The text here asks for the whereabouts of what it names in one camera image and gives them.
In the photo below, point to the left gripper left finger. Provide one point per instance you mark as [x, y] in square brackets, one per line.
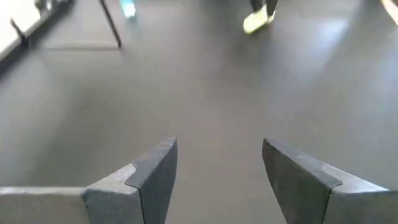
[149, 193]

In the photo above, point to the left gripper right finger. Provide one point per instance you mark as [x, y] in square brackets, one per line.
[298, 193]

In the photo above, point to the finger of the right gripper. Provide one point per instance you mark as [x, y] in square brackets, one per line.
[257, 4]
[271, 5]

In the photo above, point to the yellow medicine bottle white cap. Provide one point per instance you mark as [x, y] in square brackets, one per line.
[255, 22]

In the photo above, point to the teal medicine bottle white cap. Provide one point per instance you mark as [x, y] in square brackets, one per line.
[128, 8]

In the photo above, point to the wooden shelf black metal legs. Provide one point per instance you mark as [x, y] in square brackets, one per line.
[111, 25]

